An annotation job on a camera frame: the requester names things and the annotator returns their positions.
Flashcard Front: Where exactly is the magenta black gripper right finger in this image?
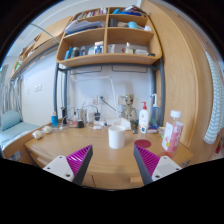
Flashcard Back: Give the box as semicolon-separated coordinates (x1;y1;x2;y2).
134;145;160;185

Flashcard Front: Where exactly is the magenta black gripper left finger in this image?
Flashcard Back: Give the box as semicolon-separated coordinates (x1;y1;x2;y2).
66;145;93;185

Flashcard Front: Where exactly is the dark red round coaster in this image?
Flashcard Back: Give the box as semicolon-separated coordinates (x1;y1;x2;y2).
135;139;151;148

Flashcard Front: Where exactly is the wooden desk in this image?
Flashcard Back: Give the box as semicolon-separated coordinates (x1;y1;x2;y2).
24;123;195;191

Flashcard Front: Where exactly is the clear bottle pink label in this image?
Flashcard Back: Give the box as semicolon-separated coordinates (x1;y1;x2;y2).
162;110;183;154

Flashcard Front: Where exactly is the white pump lotion bottle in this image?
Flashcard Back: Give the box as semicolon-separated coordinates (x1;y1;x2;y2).
138;103;149;133

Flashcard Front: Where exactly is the white round object right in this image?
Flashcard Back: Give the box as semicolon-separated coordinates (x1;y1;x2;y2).
43;126;52;134

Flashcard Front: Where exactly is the white round object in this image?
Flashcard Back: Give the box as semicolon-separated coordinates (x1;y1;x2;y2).
43;126;52;134
32;130;43;139

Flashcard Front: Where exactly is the white tissue pack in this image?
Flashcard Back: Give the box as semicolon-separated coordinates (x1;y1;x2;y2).
103;118;131;130

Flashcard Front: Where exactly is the black charger plug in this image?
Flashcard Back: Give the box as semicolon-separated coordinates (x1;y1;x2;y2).
94;113;101;121

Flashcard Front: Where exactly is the blue white small bottle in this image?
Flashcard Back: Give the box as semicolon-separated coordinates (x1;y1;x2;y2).
51;111;58;127

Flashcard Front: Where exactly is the white round object left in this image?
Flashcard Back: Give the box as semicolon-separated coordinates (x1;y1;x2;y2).
32;130;43;139

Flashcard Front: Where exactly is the clear blue pump bottle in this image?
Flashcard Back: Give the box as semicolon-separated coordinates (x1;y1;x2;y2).
150;93;159;124

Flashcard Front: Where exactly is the Groot figurine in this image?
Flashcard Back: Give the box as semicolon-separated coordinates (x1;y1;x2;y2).
121;94;137;122

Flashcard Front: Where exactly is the striped hanging towel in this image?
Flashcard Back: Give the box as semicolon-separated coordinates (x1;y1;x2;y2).
204;52;224;144

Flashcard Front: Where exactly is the bed with teal bedding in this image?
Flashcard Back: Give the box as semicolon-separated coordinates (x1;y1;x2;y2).
0;118;38;150

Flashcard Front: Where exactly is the teal pillow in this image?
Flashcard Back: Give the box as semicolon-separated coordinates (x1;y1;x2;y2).
1;110;21;131

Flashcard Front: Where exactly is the wooden wardrobe panel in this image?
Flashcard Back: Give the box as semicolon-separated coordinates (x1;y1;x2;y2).
142;0;215;164

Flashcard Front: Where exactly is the stack of papers on shelf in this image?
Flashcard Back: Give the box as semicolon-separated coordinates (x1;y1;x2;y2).
65;20;105;34

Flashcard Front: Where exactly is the wooden wall shelf unit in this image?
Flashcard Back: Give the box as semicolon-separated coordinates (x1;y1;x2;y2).
56;7;162;67

